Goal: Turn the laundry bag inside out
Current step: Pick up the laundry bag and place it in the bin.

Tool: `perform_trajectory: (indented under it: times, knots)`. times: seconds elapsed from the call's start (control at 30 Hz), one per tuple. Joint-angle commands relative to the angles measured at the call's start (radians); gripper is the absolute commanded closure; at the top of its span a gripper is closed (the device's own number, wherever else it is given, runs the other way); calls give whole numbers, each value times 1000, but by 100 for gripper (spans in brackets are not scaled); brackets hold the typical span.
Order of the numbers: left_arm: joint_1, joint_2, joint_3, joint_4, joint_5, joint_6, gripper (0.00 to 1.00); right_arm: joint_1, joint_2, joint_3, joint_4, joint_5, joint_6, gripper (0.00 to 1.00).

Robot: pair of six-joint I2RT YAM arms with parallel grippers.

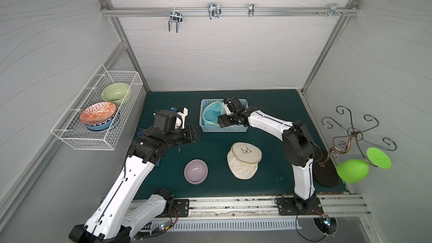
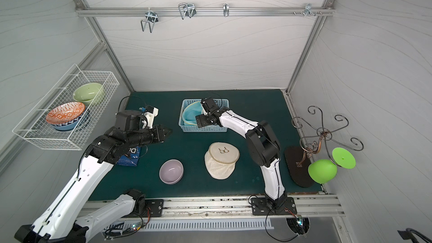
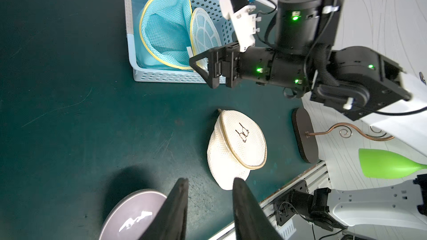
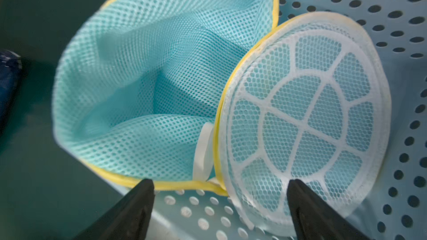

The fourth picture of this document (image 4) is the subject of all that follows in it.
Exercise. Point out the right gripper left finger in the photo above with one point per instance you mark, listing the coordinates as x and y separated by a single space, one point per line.
128 220

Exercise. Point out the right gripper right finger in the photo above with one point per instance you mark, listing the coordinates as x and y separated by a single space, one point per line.
314 219

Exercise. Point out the teal mesh laundry bag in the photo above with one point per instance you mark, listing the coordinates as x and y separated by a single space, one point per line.
217 95

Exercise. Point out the blue snack bag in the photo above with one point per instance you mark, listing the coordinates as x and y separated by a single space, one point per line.
11 69

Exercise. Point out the dark green table mat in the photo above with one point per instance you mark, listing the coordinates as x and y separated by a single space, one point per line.
45 193

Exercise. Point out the light blue plastic basket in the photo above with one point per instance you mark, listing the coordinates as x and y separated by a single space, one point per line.
396 208

